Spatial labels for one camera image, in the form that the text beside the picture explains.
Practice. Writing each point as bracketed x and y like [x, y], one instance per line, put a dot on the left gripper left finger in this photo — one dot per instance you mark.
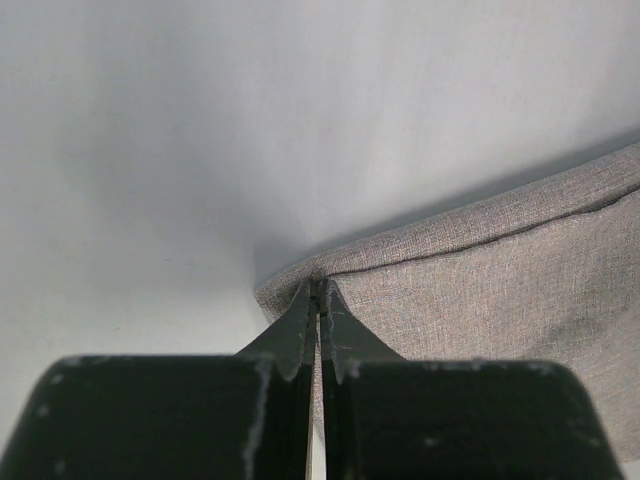
[241, 416]

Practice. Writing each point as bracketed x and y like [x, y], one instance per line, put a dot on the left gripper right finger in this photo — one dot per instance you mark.
[386, 417]

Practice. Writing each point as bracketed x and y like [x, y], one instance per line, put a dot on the grey cloth napkin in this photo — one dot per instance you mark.
[548, 271]

